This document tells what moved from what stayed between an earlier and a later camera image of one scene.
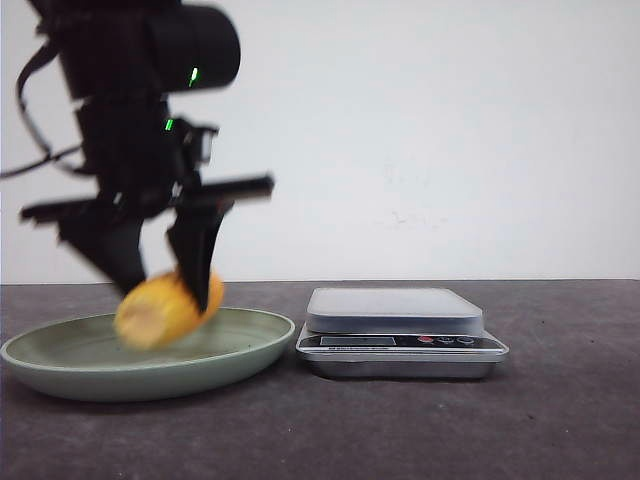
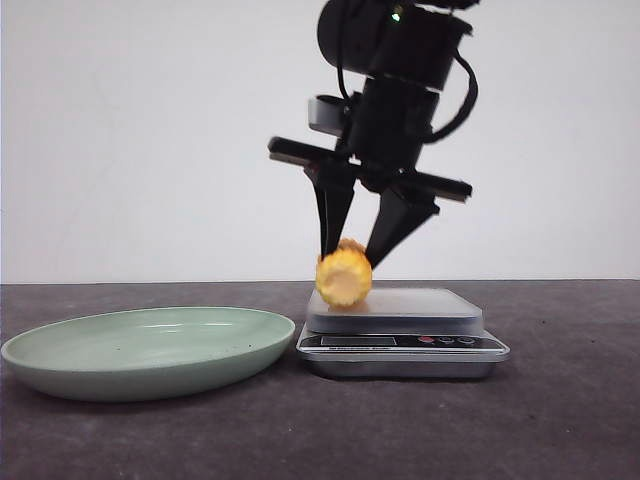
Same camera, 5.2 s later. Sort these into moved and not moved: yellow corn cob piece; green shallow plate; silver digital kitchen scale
Moved: yellow corn cob piece
Not moved: green shallow plate; silver digital kitchen scale
